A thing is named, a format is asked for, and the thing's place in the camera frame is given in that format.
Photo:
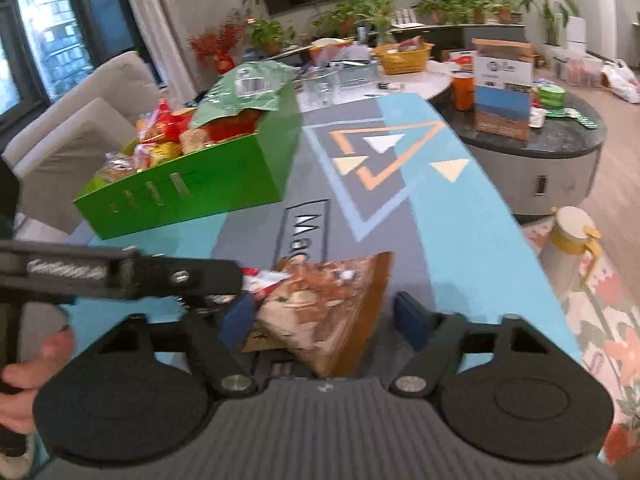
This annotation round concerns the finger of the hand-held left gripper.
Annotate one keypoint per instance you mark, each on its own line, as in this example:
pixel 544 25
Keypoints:
pixel 200 277

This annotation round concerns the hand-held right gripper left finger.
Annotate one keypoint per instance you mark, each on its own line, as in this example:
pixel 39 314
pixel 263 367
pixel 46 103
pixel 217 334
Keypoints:
pixel 239 317

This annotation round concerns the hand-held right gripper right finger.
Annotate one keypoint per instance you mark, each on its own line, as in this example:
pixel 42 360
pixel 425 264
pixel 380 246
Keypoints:
pixel 412 317

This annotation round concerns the orange red snack packet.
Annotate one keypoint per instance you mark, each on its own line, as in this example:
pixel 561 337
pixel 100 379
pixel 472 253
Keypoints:
pixel 262 280

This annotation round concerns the brown snack packet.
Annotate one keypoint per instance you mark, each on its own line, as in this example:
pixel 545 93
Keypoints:
pixel 325 310

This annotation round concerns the green gift box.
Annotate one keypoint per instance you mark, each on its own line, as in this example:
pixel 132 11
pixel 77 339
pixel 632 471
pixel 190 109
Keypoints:
pixel 200 180

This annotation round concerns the clear red snack packet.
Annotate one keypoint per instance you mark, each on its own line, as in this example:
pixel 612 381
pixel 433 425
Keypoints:
pixel 235 127

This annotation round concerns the red printed snack packet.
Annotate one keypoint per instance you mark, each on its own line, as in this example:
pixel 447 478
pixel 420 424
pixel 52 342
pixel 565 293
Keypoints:
pixel 162 122

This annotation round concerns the green snack packet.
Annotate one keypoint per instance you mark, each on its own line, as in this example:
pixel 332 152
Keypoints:
pixel 240 92

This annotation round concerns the person's left hand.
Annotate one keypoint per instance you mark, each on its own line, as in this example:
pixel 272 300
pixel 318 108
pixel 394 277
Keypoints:
pixel 20 395

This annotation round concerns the blue grey patterned table mat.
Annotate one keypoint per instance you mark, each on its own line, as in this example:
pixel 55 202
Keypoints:
pixel 450 240

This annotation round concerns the beige sofa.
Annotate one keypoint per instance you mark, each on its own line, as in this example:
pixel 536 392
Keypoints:
pixel 80 125

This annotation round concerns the white yellow kettle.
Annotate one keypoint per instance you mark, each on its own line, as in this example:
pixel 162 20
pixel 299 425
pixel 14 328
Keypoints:
pixel 565 250

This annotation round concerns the floral rug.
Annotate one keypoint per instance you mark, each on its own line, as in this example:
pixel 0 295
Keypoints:
pixel 610 340

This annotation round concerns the dark round coffee table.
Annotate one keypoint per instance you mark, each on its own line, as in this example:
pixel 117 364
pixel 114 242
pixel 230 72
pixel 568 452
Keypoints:
pixel 550 165

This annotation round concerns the glass mug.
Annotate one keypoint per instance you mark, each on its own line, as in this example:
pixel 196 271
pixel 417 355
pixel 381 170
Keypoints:
pixel 320 87

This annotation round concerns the orange cup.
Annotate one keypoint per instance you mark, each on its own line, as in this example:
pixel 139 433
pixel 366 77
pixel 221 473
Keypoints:
pixel 463 92

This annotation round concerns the blue brown cardboard box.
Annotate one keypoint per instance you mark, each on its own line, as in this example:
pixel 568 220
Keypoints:
pixel 502 105

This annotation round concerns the white round table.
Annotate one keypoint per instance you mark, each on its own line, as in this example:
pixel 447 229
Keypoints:
pixel 430 82

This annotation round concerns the red flower arrangement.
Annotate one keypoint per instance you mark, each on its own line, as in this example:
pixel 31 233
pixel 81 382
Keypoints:
pixel 217 42

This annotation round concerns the dark framed window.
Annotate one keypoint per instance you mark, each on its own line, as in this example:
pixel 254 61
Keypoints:
pixel 50 35

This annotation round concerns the teal tray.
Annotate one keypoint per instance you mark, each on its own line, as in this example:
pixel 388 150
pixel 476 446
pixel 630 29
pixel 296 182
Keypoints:
pixel 355 72

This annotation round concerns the potted green plant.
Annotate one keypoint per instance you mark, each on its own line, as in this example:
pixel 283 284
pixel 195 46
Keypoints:
pixel 506 9
pixel 350 15
pixel 450 5
pixel 270 35

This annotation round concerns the yellow woven basket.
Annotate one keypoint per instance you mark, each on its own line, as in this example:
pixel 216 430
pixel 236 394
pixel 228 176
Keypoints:
pixel 404 60

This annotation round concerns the green tape rolls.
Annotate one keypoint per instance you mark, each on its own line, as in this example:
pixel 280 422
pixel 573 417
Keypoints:
pixel 550 96

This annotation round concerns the white curtain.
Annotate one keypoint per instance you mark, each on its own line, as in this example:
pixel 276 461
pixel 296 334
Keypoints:
pixel 155 20

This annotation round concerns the green flat packet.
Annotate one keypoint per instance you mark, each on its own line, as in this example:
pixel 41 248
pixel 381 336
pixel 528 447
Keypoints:
pixel 584 120

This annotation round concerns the grey television console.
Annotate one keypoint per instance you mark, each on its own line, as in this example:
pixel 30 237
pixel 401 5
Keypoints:
pixel 450 35

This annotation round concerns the glass vase with plant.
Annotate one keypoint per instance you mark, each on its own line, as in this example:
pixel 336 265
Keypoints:
pixel 380 25

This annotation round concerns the clear plastic storage bin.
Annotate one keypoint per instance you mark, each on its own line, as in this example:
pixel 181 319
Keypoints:
pixel 577 70

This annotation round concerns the white plastic bag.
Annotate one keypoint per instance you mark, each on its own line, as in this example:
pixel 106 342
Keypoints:
pixel 622 80

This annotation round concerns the white air purifier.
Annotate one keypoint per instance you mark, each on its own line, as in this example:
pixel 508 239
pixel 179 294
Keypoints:
pixel 576 30

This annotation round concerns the tall large leaf plant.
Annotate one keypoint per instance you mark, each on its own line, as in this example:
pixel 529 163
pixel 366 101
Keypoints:
pixel 550 10

